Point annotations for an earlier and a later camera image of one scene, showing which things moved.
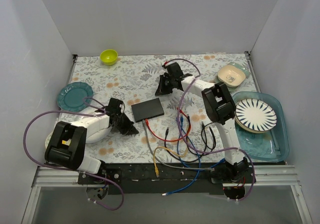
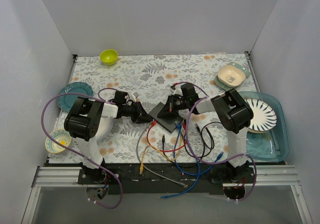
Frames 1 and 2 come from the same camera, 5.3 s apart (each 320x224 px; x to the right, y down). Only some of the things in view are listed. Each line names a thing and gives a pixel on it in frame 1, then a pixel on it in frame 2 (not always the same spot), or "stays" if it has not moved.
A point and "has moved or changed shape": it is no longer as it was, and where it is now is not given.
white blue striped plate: [255, 116] stays
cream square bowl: [231, 75] stays
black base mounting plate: [168, 179] stays
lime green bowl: [109, 57] stays
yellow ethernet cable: [156, 169] to [142, 160]
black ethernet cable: [203, 126] to [163, 140]
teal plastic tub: [271, 146] stays
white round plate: [98, 136] stays
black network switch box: [147, 109] has moved or changed shape
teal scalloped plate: [70, 97] stays
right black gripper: [167, 81] to [169, 106]
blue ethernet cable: [198, 154] has moved or changed shape
